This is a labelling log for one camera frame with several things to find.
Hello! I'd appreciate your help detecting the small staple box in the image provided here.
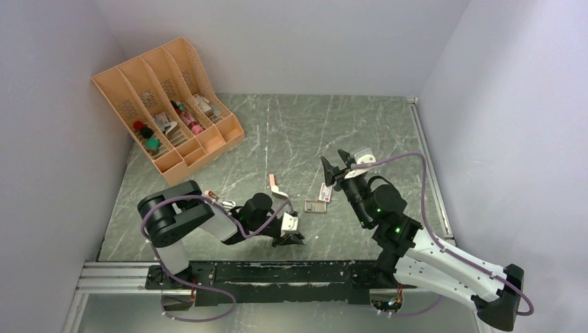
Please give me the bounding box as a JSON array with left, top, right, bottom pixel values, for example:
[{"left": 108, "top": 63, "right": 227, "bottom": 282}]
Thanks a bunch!
[{"left": 318, "top": 182, "right": 333, "bottom": 203}]

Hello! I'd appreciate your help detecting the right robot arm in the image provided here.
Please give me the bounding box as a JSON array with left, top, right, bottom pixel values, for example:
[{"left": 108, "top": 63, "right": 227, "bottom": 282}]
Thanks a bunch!
[{"left": 320, "top": 149, "right": 526, "bottom": 332}]

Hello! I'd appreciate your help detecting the cardboard staple tray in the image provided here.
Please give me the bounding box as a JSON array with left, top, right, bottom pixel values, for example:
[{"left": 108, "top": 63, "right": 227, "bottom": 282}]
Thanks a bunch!
[{"left": 304, "top": 200, "right": 327, "bottom": 214}]

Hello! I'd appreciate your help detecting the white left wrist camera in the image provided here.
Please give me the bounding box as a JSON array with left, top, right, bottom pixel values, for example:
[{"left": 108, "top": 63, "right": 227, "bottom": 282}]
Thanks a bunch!
[{"left": 280, "top": 213, "right": 299, "bottom": 235}]

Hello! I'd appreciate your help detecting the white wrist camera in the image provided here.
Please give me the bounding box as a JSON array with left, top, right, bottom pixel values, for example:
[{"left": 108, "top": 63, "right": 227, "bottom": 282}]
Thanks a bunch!
[
  {"left": 345, "top": 148, "right": 376, "bottom": 179},
  {"left": 280, "top": 213, "right": 299, "bottom": 235}
]

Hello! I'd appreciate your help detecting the peach plastic file organizer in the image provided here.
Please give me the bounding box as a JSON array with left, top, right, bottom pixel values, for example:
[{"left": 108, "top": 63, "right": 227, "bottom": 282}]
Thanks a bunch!
[{"left": 92, "top": 37, "right": 245, "bottom": 185}]

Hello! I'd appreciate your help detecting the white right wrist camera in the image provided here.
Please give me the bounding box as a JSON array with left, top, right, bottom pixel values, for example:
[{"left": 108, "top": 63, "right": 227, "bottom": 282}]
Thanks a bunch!
[{"left": 345, "top": 148, "right": 376, "bottom": 179}]

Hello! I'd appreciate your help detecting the black round stamp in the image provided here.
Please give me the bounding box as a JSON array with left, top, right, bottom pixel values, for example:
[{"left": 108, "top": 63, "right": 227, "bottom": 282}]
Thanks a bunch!
[{"left": 139, "top": 126, "right": 154, "bottom": 139}]

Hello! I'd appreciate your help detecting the red round stamp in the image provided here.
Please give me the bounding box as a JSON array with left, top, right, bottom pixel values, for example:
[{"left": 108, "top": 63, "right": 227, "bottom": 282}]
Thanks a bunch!
[{"left": 133, "top": 121, "right": 145, "bottom": 133}]

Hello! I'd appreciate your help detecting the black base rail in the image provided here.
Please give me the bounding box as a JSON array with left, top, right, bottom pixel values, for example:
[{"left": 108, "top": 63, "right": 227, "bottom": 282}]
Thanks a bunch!
[{"left": 144, "top": 259, "right": 419, "bottom": 307}]

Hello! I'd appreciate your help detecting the grey white stapler in organizer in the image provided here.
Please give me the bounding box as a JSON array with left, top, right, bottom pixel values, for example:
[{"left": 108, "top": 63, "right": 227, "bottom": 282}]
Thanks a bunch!
[{"left": 163, "top": 121, "right": 179, "bottom": 137}]

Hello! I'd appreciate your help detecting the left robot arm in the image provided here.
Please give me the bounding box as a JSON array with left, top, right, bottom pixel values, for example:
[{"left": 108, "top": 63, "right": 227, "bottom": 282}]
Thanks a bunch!
[{"left": 137, "top": 180, "right": 304, "bottom": 289}]

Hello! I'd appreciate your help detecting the green stamp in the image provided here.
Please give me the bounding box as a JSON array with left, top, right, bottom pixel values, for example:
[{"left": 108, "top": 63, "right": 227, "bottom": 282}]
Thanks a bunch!
[{"left": 144, "top": 137, "right": 161, "bottom": 154}]

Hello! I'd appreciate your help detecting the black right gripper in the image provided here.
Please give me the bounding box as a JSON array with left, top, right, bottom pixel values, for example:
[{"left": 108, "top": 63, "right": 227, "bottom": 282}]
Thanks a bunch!
[{"left": 321, "top": 156, "right": 372, "bottom": 228}]

